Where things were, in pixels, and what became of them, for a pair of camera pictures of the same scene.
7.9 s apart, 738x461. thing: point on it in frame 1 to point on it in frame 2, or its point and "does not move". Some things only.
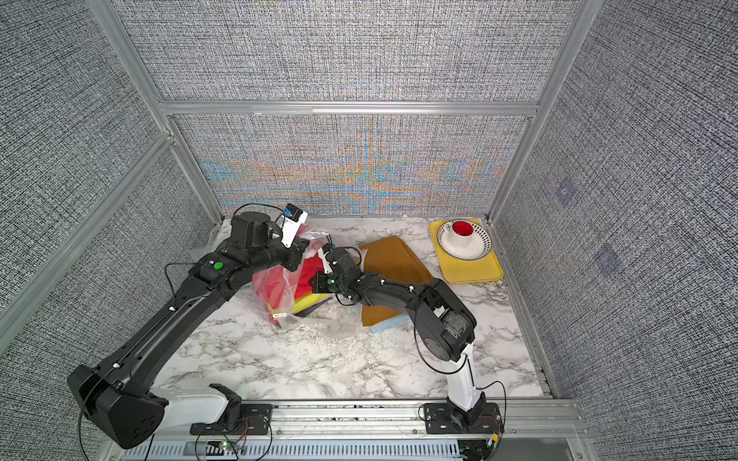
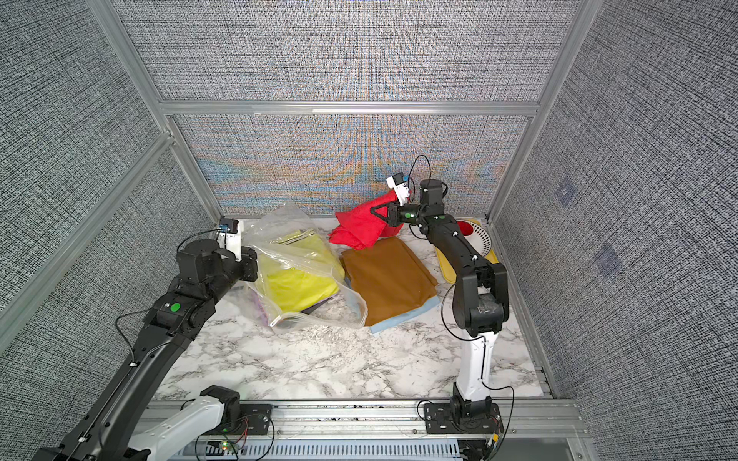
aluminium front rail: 402,420 does not move
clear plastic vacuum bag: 286,300 does not move
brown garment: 391,257 does not move
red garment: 278,287 to 357,228
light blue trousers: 398,320 does not move
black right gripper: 317,285 to 394,217
